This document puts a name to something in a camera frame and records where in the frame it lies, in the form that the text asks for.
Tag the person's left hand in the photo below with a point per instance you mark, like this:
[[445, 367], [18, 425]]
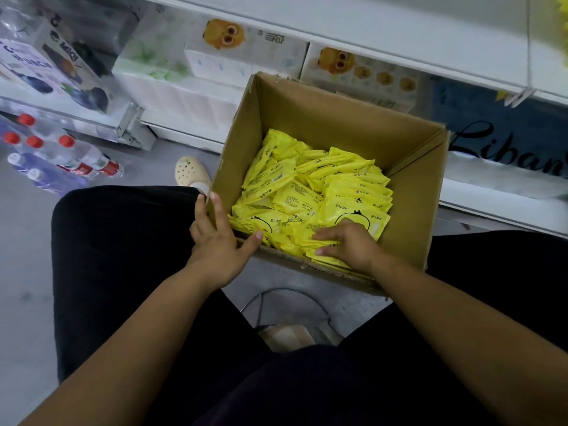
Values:
[[217, 253]]

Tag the person's right hand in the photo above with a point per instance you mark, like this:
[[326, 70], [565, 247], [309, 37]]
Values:
[[355, 248]]

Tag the yellow duck packets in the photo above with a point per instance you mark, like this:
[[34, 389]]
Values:
[[293, 190]]

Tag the brown cardboard box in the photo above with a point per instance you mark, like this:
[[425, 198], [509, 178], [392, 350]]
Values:
[[311, 106]]

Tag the white metal shelf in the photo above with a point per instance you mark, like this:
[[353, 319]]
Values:
[[399, 31]]

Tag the person's left forearm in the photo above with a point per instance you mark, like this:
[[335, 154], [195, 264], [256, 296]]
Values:
[[124, 359]]

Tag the person's right forearm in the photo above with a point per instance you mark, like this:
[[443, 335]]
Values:
[[461, 337]]

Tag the person's left cream clog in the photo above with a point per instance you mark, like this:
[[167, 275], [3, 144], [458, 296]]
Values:
[[191, 171]]

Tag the person's black trousers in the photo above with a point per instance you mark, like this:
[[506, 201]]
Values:
[[115, 261]]

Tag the pack of red-capped bottles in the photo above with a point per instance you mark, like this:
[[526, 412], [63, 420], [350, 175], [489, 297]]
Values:
[[53, 155]]

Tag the green white tissue pack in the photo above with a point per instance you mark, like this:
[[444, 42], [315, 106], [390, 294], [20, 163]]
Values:
[[151, 53]]

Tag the MIQI boxes with fruit print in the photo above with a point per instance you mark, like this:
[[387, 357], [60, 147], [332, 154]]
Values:
[[40, 62]]

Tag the metal frame stool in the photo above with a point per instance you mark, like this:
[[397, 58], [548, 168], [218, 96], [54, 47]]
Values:
[[288, 337]]

